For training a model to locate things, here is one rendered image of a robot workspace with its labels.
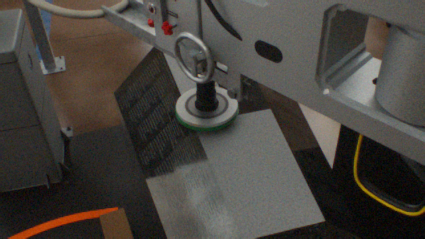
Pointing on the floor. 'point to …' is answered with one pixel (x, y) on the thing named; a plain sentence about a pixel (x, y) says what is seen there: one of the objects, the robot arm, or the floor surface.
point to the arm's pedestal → (26, 112)
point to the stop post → (49, 64)
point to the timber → (116, 225)
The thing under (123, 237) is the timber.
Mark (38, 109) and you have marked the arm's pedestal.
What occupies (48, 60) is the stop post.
